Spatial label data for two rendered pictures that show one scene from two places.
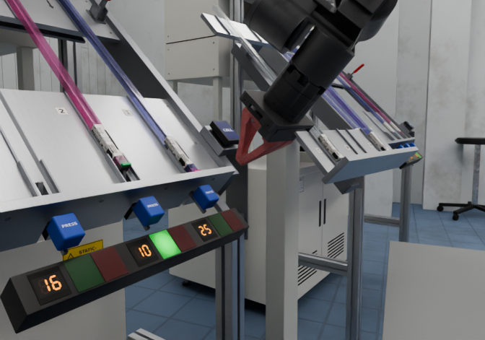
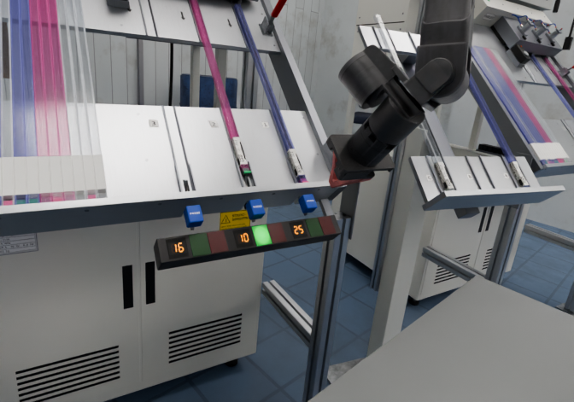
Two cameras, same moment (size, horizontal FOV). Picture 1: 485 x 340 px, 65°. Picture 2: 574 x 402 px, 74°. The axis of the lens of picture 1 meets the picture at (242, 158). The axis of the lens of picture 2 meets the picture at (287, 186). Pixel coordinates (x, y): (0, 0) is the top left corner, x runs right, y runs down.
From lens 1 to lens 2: 0.23 m
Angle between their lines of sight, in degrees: 25
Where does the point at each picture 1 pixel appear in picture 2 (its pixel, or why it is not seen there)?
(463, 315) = (464, 358)
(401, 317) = (408, 340)
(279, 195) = (405, 204)
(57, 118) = (208, 131)
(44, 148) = (194, 154)
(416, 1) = not seen: outside the picture
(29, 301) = (164, 255)
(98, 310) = (242, 259)
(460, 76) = not seen: outside the picture
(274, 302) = (384, 293)
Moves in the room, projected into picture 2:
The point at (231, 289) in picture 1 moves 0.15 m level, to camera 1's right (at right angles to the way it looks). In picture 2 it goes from (329, 275) to (397, 295)
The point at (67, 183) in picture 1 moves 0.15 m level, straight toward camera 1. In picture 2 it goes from (203, 182) to (180, 213)
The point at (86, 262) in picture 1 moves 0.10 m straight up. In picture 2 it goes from (202, 238) to (204, 177)
